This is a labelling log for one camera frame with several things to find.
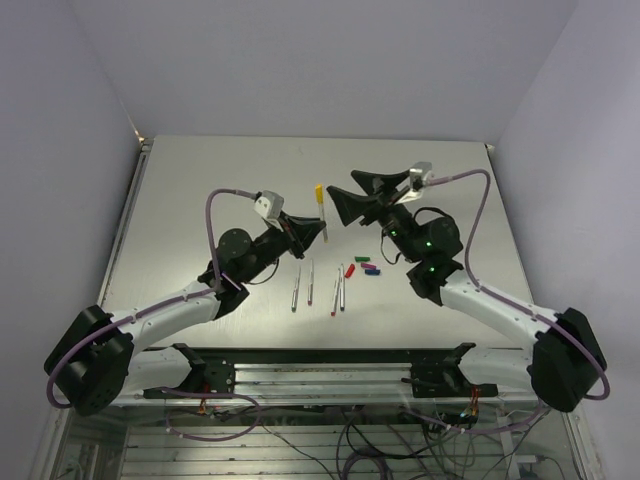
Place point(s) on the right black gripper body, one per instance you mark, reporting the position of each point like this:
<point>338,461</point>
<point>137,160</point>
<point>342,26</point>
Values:
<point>395,219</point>

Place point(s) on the aluminium frame rail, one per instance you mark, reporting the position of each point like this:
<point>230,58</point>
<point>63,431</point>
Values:
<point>273,384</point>

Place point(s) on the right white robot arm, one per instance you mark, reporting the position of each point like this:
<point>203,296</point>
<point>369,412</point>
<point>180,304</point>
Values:
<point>562,361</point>

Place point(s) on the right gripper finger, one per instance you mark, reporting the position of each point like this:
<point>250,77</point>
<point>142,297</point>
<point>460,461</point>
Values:
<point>375,182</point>
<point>355,208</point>

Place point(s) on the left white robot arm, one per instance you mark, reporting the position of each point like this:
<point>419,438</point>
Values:
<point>99,353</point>

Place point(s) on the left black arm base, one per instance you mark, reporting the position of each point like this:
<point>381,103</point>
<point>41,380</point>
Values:
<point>208,371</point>

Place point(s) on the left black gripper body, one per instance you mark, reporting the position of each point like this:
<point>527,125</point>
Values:
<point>273,245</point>

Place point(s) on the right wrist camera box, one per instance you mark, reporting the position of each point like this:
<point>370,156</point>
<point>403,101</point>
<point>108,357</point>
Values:
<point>420,175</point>

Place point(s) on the blue pen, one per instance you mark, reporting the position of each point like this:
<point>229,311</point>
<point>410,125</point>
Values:
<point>342,289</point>

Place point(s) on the yellow pen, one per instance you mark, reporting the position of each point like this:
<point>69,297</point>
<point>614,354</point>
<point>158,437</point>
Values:
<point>319,195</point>

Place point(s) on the purple pen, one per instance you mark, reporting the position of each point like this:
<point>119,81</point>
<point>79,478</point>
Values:
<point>310,286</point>

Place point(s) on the red pen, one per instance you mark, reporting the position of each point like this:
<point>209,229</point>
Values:
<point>336,292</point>

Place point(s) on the green pen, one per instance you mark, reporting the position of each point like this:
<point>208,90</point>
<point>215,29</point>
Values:
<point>295,292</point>

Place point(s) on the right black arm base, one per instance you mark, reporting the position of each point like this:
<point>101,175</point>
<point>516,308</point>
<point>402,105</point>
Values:
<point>436,373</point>

